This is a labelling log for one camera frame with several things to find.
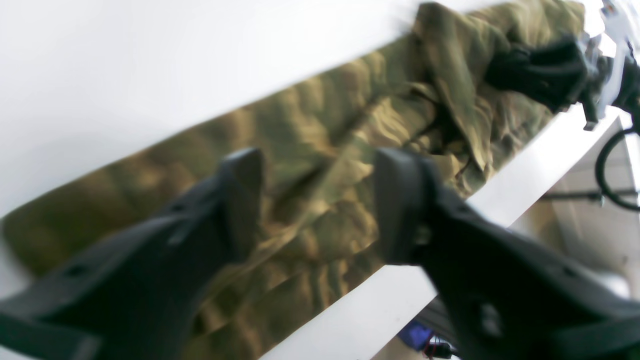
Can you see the camouflage t-shirt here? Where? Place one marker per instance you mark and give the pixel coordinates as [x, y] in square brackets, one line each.
[424, 92]

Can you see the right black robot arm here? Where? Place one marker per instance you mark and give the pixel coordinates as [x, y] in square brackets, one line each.
[627, 102]

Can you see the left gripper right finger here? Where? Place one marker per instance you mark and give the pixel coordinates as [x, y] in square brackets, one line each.
[506, 298]

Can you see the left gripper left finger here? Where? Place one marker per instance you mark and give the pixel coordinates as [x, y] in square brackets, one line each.
[134, 296]

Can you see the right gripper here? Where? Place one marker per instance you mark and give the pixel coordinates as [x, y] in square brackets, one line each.
[588, 70]

